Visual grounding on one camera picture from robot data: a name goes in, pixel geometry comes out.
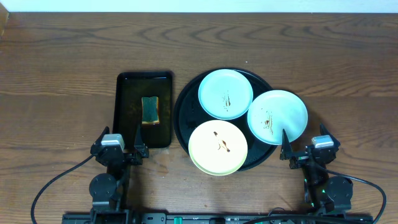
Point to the round black tray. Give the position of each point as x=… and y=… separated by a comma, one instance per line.
x=188, y=115

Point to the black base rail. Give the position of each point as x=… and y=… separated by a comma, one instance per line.
x=162, y=218

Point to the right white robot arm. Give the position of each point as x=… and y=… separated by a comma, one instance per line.
x=324, y=193

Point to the light blue plate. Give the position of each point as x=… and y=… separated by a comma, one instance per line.
x=276, y=112
x=225, y=94

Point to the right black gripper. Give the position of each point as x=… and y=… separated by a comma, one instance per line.
x=286, y=153

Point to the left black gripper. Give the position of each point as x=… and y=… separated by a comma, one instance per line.
x=127, y=156

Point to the rectangular black tray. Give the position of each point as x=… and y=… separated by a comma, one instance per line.
x=130, y=88

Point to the yellow green scrub sponge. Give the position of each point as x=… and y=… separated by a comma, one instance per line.
x=150, y=110

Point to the pale yellow plate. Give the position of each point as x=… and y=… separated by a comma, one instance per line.
x=218, y=147

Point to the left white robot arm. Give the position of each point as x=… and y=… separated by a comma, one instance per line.
x=109, y=190

